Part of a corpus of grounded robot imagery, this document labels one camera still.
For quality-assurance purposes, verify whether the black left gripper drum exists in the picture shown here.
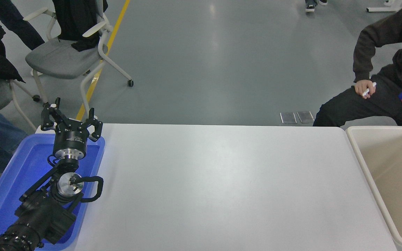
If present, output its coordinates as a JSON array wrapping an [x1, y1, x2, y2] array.
[[53, 120, 90, 151]]

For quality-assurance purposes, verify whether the white pen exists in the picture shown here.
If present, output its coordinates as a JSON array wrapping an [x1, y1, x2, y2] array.
[[362, 82, 377, 97]]

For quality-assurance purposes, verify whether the person's hand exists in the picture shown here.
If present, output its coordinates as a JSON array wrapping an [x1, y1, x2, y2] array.
[[354, 79, 377, 99]]

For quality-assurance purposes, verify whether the grey chair with white legs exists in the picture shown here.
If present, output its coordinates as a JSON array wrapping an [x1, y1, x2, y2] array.
[[0, 78, 41, 131]]

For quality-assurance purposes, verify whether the blue plastic tray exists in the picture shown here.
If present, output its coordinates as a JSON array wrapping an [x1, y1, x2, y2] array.
[[0, 134, 106, 251]]

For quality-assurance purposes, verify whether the black garment on chair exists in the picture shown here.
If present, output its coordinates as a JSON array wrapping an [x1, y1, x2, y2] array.
[[52, 0, 109, 52]]

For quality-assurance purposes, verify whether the walking person in dark trousers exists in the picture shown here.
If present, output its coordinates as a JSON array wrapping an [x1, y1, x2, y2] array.
[[0, 0, 45, 51]]

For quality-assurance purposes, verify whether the metal floor plate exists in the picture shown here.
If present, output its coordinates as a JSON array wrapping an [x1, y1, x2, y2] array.
[[297, 111, 315, 124], [280, 112, 298, 124]]

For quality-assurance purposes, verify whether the person with dark shoes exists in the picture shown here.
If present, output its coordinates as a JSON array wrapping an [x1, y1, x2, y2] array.
[[305, 0, 328, 13]]

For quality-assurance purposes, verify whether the large pale plastic bin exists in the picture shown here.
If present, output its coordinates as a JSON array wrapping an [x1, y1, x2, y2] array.
[[346, 125, 402, 251]]

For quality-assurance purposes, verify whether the white furniture base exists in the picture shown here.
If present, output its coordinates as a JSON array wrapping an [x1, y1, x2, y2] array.
[[366, 0, 402, 13]]

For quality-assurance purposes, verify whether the grey seat white frame chair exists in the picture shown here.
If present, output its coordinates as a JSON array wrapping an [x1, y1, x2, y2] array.
[[23, 0, 134, 121]]

